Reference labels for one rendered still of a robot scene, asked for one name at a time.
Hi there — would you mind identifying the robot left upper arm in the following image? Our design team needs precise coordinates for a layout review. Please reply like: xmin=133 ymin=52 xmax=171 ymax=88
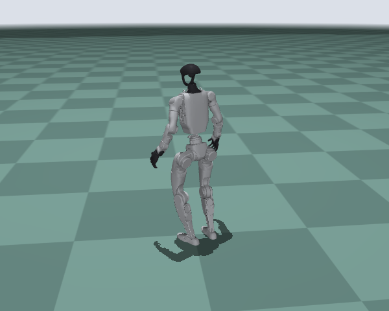
xmin=168 ymin=95 xmax=183 ymax=134

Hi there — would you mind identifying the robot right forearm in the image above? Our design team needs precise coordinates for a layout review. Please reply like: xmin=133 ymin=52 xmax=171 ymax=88
xmin=211 ymin=120 xmax=223 ymax=141

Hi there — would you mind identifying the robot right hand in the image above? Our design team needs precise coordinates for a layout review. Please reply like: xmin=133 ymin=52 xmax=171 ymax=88
xmin=208 ymin=138 xmax=219 ymax=151

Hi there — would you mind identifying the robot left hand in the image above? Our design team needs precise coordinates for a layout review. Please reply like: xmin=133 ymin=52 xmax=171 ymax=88
xmin=150 ymin=149 xmax=164 ymax=168

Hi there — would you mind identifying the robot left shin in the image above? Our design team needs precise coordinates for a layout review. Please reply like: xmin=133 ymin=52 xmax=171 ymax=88
xmin=174 ymin=194 xmax=195 ymax=239

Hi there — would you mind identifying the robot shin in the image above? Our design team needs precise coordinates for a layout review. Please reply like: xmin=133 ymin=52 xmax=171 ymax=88
xmin=174 ymin=194 xmax=195 ymax=239
xmin=201 ymin=186 xmax=214 ymax=233

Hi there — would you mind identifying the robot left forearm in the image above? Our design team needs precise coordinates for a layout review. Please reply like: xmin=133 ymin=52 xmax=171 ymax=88
xmin=156 ymin=124 xmax=173 ymax=153

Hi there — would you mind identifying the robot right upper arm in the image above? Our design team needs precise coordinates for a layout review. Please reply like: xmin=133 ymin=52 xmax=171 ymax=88
xmin=206 ymin=91 xmax=223 ymax=124

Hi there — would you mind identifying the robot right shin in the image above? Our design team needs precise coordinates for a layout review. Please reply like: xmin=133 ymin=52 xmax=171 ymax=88
xmin=201 ymin=186 xmax=214 ymax=233

